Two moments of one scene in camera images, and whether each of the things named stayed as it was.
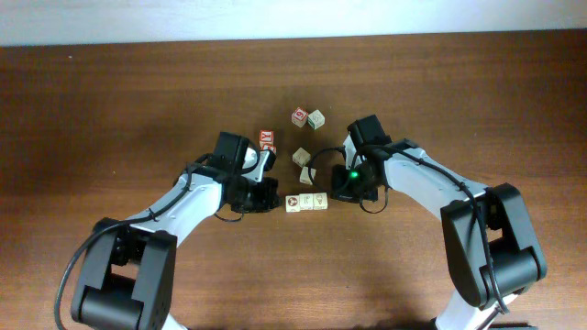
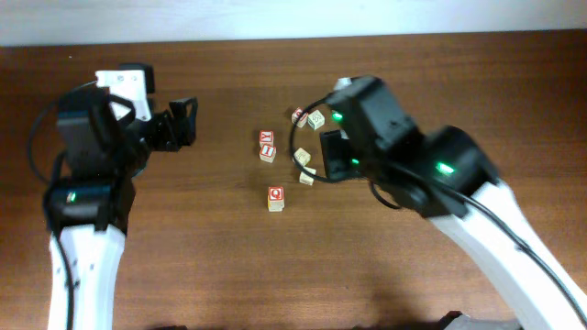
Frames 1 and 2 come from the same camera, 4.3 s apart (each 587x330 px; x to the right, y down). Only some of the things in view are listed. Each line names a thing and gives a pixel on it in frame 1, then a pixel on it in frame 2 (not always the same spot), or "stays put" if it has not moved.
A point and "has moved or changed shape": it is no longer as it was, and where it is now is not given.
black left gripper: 265,201 → 186,126
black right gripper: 342,190 → 334,154
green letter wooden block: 315,119 stays put
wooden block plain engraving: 304,175 stays put
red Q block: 293,203 has moved or changed shape
